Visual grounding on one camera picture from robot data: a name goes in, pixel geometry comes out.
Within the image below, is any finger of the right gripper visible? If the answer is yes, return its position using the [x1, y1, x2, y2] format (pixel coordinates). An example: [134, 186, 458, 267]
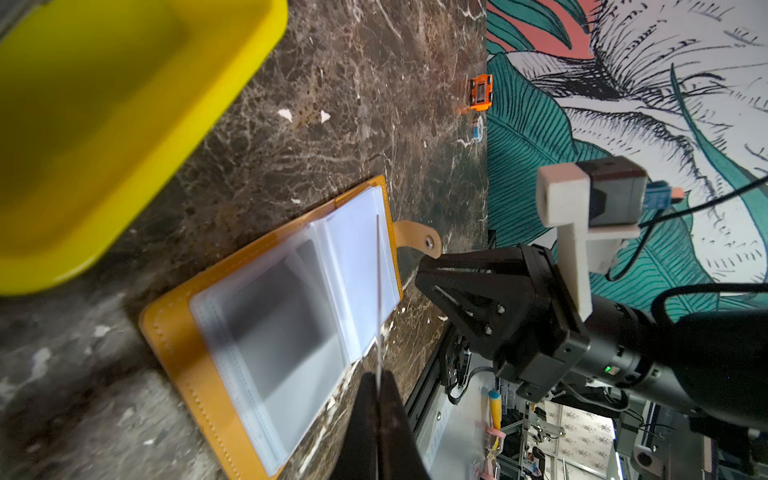
[415, 247, 534, 360]

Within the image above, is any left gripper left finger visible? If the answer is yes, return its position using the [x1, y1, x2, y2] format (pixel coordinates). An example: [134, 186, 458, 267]
[330, 372, 379, 480]

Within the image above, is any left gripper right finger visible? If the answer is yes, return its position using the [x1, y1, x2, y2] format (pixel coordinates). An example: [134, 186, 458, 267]
[377, 370, 430, 480]

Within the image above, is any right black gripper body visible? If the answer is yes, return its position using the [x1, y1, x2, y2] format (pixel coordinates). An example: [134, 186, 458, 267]
[493, 244, 590, 403]

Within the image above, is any yellow leather card holder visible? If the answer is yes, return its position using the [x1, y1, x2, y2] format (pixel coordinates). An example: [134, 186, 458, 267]
[140, 176, 443, 479]

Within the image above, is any yellow plastic card tray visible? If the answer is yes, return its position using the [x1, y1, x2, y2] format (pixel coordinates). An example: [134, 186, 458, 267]
[1, 1, 288, 296]

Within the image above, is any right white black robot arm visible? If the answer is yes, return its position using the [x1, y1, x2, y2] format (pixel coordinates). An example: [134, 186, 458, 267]
[415, 245, 767, 430]

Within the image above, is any orange small clip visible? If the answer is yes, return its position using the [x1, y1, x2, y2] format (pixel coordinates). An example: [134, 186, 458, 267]
[469, 74, 494, 112]

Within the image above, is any black front rail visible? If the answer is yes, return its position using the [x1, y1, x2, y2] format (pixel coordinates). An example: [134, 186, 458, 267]
[405, 324, 464, 434]

